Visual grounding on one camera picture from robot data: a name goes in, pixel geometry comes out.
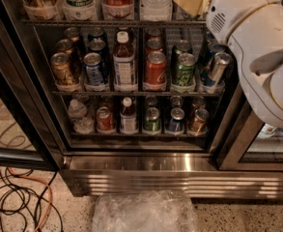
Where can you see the blue can front middle shelf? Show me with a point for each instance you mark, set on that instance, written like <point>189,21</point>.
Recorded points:
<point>94,69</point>

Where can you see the green can bottom shelf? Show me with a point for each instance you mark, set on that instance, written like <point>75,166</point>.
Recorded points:
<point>152,120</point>

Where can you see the brown tea bottle middle shelf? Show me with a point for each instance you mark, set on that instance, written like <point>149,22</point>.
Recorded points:
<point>124,60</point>

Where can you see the brown tea bottle shelf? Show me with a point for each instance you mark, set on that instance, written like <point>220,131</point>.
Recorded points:
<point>124,60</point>
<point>128,116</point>

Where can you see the crumpled clear plastic bag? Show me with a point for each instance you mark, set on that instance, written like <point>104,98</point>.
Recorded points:
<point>147,211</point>

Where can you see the blue can bottom shelf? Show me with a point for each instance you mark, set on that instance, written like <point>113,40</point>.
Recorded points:
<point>175,120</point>

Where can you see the red cola can front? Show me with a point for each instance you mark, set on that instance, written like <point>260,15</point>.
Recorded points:
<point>155,68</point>

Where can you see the green can second row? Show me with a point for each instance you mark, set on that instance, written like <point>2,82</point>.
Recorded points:
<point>179,48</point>

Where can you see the green can front middle shelf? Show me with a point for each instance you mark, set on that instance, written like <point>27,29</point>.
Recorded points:
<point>183,71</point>

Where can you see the red can second row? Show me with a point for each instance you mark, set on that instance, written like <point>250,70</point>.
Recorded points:
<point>154,45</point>

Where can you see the blue slim can second row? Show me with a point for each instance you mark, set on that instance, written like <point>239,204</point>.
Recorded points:
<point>205,63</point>

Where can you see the gold can shelf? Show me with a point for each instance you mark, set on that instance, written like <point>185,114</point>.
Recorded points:
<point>199,120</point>
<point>63,69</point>

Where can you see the small water bottle bottom shelf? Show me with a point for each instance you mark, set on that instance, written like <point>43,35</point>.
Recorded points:
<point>82,121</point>

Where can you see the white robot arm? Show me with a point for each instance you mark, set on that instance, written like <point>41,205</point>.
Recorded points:
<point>253,30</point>

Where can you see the stainless steel glass-door fridge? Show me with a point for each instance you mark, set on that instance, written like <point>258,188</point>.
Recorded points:
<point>236,155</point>

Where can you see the gold can second row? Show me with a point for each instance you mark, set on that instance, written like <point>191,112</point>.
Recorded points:
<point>67,46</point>

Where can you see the red can bottom shelf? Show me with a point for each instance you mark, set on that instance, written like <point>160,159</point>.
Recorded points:
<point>104,119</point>

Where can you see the gold can front middle shelf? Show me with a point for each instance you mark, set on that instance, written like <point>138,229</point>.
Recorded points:
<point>63,69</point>

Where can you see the silver blue slim can front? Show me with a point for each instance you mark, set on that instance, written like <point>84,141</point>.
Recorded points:
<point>220,62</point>

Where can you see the open fridge glass door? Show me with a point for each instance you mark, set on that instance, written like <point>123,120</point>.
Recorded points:
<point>22,100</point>

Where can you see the brown tea bottle bottom shelf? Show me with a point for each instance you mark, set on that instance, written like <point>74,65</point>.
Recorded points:
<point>128,116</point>

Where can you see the gold can bottom shelf right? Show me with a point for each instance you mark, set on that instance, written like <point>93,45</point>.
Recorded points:
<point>199,120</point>

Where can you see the blue can shelf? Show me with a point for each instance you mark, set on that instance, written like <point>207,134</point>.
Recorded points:
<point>175,120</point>
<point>94,69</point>

